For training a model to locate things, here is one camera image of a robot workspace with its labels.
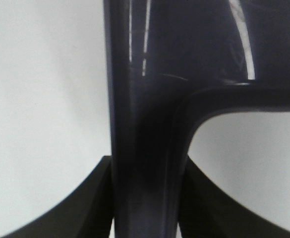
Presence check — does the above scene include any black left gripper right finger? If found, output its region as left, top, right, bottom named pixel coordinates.
left=178, top=159, right=290, bottom=238

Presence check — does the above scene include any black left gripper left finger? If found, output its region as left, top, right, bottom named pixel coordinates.
left=6, top=156, right=114, bottom=238

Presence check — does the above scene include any grey plastic dustpan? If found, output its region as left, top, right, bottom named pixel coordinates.
left=104, top=0, right=290, bottom=238

